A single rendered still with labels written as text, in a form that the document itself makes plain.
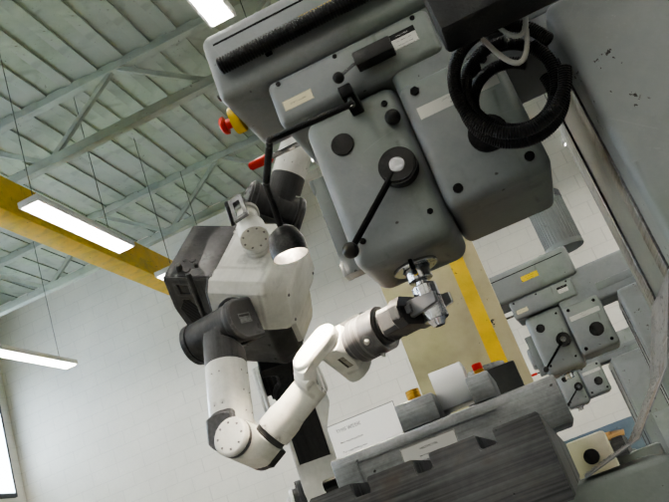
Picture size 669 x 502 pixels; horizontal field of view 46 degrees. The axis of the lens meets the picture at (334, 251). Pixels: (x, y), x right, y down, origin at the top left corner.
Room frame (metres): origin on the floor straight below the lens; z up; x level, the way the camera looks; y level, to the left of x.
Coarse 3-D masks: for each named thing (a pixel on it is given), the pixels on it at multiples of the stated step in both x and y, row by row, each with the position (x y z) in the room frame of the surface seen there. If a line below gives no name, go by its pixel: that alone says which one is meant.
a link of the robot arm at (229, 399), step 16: (208, 368) 1.60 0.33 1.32; (224, 368) 1.58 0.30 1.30; (240, 368) 1.60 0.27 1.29; (208, 384) 1.59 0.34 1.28; (224, 384) 1.57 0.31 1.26; (240, 384) 1.59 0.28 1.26; (208, 400) 1.59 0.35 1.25; (224, 400) 1.56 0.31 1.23; (240, 400) 1.57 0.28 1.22; (224, 416) 1.54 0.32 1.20; (240, 416) 1.56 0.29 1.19; (208, 432) 1.55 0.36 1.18; (224, 432) 1.52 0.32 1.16; (240, 432) 1.51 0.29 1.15; (224, 448) 1.52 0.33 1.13; (240, 448) 1.51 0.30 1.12
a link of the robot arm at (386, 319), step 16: (400, 304) 1.39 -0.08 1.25; (368, 320) 1.44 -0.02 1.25; (384, 320) 1.42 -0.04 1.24; (400, 320) 1.38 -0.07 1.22; (416, 320) 1.41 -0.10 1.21; (368, 336) 1.44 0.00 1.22; (384, 336) 1.45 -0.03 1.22; (400, 336) 1.46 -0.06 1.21; (368, 352) 1.47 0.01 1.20; (384, 352) 1.47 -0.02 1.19
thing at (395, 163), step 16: (384, 160) 1.27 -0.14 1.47; (400, 160) 1.27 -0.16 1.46; (416, 160) 1.27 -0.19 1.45; (384, 176) 1.28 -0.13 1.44; (400, 176) 1.27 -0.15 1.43; (416, 176) 1.29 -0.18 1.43; (384, 192) 1.28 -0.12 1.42; (368, 224) 1.29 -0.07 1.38; (352, 240) 1.29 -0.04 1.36; (352, 256) 1.29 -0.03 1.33
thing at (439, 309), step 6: (426, 288) 1.38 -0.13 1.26; (432, 288) 1.39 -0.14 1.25; (414, 294) 1.40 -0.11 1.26; (420, 294) 1.39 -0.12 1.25; (438, 294) 1.40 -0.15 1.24; (432, 306) 1.39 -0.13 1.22; (438, 306) 1.39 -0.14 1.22; (444, 306) 1.40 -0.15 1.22; (426, 312) 1.39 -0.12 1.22; (432, 312) 1.39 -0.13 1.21; (438, 312) 1.39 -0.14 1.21; (444, 312) 1.39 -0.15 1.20; (426, 318) 1.39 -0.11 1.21; (432, 318) 1.39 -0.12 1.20; (426, 324) 1.41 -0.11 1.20
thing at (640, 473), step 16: (624, 464) 1.42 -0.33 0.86; (640, 464) 1.21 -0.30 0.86; (656, 464) 1.20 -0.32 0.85; (592, 480) 1.22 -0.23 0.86; (608, 480) 1.21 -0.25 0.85; (624, 480) 1.21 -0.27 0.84; (640, 480) 1.20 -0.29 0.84; (656, 480) 1.20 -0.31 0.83; (576, 496) 1.22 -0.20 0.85; (592, 496) 1.22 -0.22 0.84; (608, 496) 1.21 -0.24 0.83; (624, 496) 1.21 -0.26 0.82; (640, 496) 1.21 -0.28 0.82; (656, 496) 1.20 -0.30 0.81
